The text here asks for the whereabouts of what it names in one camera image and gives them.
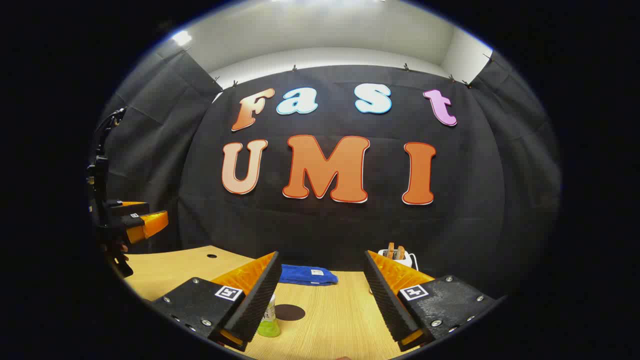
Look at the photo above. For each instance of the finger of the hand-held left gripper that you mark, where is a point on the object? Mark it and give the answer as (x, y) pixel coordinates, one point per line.
(145, 225)
(127, 208)

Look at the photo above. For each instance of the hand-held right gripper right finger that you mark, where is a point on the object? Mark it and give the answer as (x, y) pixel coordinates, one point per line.
(387, 305)

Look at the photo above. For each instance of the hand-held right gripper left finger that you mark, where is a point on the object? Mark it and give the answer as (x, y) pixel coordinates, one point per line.
(260, 300)

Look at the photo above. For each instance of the clear water bottle green label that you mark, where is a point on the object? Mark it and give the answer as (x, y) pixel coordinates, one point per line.
(269, 322)

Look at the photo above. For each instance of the dark brown round coaster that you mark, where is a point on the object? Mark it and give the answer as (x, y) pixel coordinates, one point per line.
(292, 313)

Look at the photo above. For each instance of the white toaster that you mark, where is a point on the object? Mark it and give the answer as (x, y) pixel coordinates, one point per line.
(406, 261)

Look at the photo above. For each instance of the blue folded towel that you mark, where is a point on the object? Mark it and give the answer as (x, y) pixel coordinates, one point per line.
(305, 275)

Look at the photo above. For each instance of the toast slice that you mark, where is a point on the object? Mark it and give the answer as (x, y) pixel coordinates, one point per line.
(400, 252)
(390, 250)

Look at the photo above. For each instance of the ceiling light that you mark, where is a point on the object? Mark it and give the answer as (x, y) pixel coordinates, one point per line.
(181, 37)

